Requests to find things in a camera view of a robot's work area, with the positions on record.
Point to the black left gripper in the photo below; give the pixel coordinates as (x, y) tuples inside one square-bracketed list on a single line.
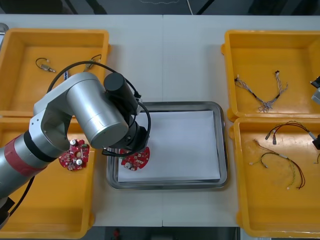
[(138, 137)]

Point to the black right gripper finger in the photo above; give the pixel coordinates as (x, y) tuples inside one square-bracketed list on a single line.
[(317, 143), (316, 82)]

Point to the round red circuit board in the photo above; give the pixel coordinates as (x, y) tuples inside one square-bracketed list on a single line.
[(75, 156), (137, 161)]

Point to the silver and black left arm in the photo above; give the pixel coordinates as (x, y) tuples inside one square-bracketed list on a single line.
[(95, 110)]

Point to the red-black harness with terminals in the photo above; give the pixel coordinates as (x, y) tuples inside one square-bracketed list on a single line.
[(292, 122)]

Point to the yellow-orange plastic bin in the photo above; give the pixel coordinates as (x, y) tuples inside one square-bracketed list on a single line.
[(25, 95), (50, 200), (270, 207), (275, 52)]

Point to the white paper sheet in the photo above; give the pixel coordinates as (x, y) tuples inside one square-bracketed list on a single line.
[(180, 145)]

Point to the small metal solenoid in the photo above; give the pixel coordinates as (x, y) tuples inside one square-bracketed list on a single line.
[(88, 66), (45, 67)]

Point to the solenoid with blue label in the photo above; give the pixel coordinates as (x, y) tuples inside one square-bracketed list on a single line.
[(65, 75)]

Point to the steel tray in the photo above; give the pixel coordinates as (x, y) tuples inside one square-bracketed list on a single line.
[(223, 150)]

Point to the grey round metal fixture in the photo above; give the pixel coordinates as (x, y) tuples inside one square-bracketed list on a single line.
[(3, 28)]

